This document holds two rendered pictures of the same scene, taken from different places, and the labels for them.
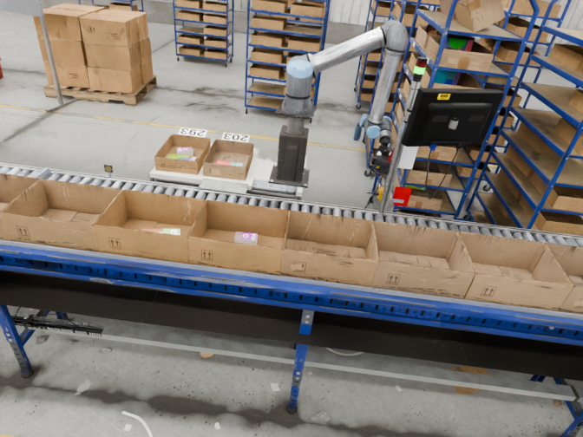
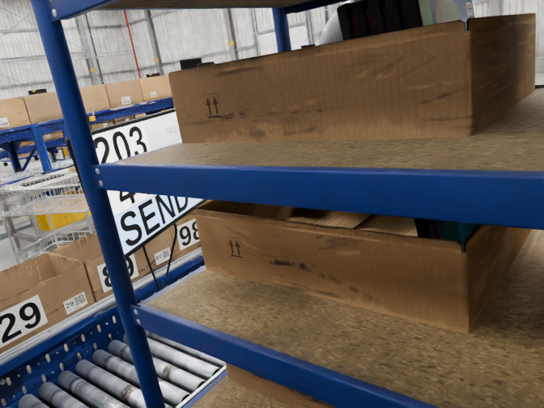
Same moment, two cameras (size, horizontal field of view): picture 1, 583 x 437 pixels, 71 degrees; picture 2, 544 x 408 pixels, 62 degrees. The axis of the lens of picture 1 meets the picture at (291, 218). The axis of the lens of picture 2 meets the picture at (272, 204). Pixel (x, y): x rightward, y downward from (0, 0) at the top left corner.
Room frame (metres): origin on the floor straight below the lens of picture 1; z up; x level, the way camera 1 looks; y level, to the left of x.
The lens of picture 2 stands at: (3.10, -1.50, 1.63)
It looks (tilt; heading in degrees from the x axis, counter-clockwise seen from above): 17 degrees down; 130
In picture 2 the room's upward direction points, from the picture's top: 9 degrees counter-clockwise
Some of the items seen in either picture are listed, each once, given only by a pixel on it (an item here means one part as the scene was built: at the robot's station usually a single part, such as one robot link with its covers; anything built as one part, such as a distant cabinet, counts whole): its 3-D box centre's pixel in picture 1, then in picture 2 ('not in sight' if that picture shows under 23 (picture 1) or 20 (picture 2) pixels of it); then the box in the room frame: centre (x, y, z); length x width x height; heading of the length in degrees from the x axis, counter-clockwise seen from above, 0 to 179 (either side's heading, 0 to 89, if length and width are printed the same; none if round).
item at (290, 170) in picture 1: (291, 154); not in sight; (2.46, 0.04, 0.91); 0.26 x 0.26 x 0.33; 89
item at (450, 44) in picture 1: (454, 46); (418, 55); (2.89, -0.93, 1.61); 0.19 x 0.11 x 0.14; 89
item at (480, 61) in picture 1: (457, 53); (350, 81); (2.79, -0.92, 1.59); 0.40 x 0.30 x 0.10; 179
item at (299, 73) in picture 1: (298, 77); not in sight; (2.47, 0.05, 1.41); 0.17 x 0.15 x 0.18; 5
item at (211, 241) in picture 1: (241, 238); not in sight; (1.44, 0.21, 0.96); 0.39 x 0.29 x 0.17; 89
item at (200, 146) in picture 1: (184, 153); not in sight; (2.52, 0.79, 0.80); 0.38 x 0.28 x 0.10; 0
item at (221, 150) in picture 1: (229, 159); not in sight; (2.52, 0.47, 0.80); 0.38 x 0.28 x 0.10; 0
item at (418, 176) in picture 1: (423, 166); not in sight; (2.79, -0.93, 0.79); 0.40 x 0.30 x 0.10; 0
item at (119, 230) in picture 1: (154, 226); not in sight; (1.45, 0.60, 0.96); 0.39 x 0.29 x 0.17; 89
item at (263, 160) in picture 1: (234, 165); not in sight; (2.56, 0.44, 0.74); 1.00 x 0.58 x 0.03; 89
